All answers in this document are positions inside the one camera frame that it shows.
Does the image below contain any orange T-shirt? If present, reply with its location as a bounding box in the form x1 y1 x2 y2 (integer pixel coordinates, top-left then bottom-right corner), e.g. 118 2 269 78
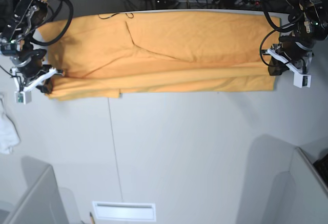
48 11 275 100

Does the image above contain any grey bin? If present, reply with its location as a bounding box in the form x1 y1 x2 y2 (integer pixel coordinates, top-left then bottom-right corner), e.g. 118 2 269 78
262 148 327 223
1 156 69 223

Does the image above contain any grey bin right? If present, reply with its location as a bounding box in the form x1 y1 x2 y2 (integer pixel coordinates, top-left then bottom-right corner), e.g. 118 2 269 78
262 148 327 223

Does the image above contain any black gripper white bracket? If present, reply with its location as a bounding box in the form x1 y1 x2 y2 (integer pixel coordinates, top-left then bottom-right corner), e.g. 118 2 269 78
261 35 314 76

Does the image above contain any white crumpled cloth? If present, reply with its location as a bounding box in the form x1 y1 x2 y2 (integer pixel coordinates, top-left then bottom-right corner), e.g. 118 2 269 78
0 94 21 155

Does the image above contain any pencil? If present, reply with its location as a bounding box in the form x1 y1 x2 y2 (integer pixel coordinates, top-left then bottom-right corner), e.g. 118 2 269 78
89 212 95 224

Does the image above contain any black orange robot arm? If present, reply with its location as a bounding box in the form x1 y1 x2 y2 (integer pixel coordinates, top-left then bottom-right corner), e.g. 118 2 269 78
1 0 74 98

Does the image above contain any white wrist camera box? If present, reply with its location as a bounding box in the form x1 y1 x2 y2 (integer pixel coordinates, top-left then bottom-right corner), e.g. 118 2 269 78
15 91 32 105
293 73 312 88

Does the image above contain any black gripper with bracket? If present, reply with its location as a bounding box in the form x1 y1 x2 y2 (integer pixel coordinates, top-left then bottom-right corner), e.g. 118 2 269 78
1 0 67 94

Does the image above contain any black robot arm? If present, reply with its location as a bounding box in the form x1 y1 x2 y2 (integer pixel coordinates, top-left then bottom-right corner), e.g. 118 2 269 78
259 0 327 76

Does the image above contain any grey bin left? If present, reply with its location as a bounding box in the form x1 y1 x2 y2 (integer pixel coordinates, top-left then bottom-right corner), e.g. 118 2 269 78
1 156 69 223

